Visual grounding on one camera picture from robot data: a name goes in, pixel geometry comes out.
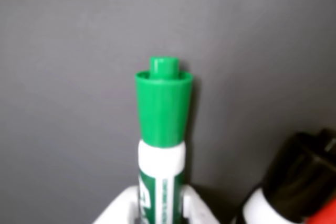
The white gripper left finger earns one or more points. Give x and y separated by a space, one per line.
118 205

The green dry erase marker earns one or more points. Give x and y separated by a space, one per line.
162 108

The black dry erase marker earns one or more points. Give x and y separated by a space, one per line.
302 169

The red dry erase marker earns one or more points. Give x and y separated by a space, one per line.
325 213

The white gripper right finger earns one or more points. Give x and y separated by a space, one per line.
199 205

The grey mat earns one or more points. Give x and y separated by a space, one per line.
65 64

